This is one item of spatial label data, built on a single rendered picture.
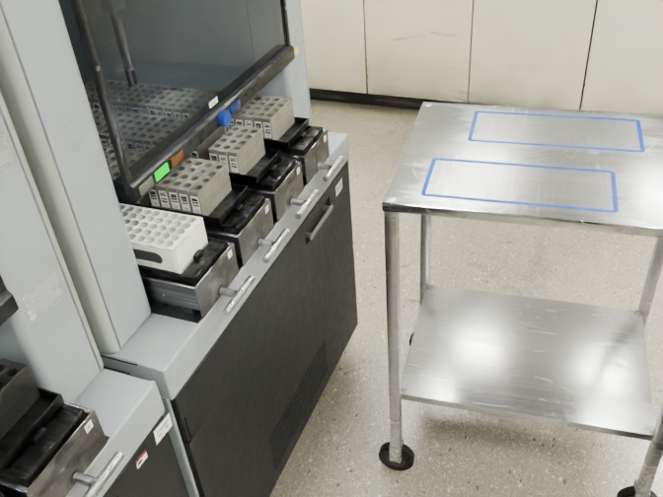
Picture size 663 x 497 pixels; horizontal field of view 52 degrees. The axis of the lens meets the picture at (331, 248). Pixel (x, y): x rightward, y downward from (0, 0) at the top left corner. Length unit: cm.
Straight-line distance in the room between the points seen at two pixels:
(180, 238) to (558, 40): 237
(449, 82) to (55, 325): 266
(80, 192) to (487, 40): 252
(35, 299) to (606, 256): 202
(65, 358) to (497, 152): 90
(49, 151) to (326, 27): 264
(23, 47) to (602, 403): 135
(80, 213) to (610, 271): 190
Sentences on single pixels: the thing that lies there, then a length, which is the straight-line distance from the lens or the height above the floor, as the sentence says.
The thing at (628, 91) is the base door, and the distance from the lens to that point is 333.
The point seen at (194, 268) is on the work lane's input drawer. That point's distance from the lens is 117.
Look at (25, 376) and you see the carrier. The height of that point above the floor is 87.
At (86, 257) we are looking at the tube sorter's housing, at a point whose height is 93.
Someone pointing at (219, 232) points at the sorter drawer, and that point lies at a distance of 127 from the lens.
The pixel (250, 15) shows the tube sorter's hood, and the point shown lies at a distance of 138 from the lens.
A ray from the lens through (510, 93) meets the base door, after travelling 337.
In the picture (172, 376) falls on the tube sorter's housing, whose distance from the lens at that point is 115.
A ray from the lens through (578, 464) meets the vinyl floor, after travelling 192.
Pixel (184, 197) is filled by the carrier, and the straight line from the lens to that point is 128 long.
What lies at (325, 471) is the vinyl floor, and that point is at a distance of 186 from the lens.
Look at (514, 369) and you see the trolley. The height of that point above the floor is 28.
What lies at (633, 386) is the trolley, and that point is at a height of 28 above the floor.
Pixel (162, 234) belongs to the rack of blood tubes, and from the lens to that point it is 119.
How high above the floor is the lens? 151
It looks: 36 degrees down
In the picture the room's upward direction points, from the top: 5 degrees counter-clockwise
